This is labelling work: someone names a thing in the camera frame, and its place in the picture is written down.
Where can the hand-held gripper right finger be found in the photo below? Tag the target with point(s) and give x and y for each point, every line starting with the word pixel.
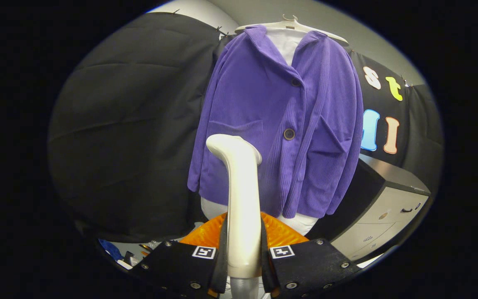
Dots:
pixel 309 265

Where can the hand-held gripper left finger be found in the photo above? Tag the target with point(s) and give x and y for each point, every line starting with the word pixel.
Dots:
pixel 181 265

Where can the white garment steamer head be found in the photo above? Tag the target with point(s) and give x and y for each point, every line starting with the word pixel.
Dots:
pixel 243 199

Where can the purple jacket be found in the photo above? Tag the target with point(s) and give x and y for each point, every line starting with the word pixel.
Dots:
pixel 255 104

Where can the white clothes hanger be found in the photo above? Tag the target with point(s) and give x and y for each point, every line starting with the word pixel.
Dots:
pixel 293 25

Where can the blue object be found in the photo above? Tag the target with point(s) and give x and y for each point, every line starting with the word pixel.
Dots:
pixel 110 250

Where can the grey cabinet with dark top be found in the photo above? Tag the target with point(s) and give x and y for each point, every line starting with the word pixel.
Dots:
pixel 384 207

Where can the plain black curtain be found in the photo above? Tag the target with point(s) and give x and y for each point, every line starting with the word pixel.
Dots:
pixel 425 137
pixel 131 124

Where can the black backdrop cloth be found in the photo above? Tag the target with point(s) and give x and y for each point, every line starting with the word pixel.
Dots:
pixel 371 99

